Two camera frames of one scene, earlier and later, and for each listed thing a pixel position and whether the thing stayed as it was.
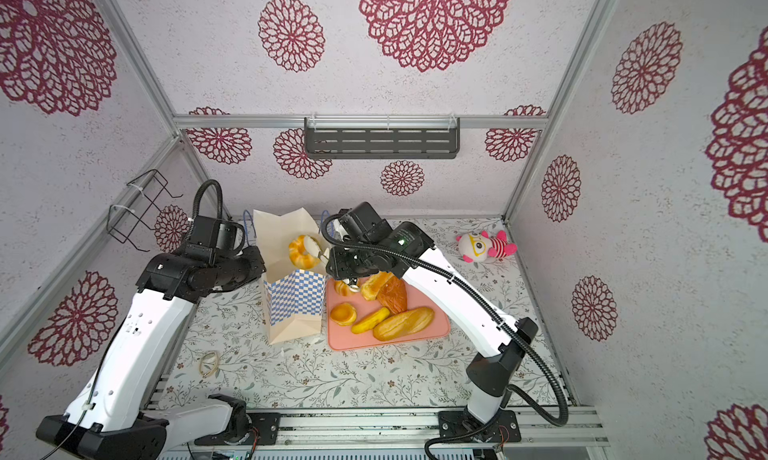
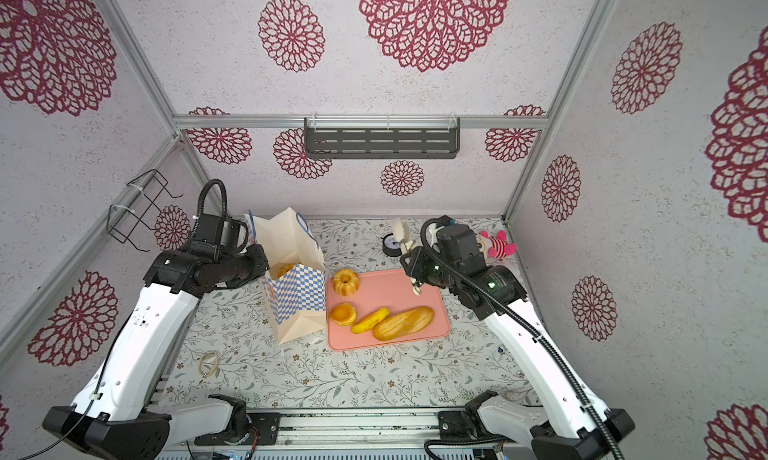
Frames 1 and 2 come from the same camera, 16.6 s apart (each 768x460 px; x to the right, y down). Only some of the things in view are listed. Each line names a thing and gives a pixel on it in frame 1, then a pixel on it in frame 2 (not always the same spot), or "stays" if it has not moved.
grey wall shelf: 387,137 stays
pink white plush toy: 475,247 stays
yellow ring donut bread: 299,255 → 283,268
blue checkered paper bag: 295,295 stays
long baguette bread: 403,323 stays
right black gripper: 342,269 → 418,264
